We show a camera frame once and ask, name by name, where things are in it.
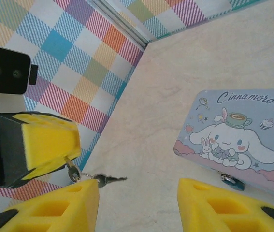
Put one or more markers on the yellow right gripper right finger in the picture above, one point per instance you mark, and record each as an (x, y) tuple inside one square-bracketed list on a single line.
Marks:
[(214, 212)]

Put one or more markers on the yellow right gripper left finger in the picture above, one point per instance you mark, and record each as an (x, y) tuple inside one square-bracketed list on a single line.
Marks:
[(54, 210)]

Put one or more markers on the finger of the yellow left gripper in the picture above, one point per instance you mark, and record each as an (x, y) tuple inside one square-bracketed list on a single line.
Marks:
[(30, 174), (47, 142)]

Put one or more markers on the small teal padlock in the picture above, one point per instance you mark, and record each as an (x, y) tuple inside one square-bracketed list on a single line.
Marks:
[(233, 184)]

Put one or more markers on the grey rectangular box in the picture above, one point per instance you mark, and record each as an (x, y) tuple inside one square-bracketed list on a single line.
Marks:
[(235, 135)]

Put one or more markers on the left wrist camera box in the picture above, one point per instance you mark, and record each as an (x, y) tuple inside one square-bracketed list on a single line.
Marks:
[(5, 70)]

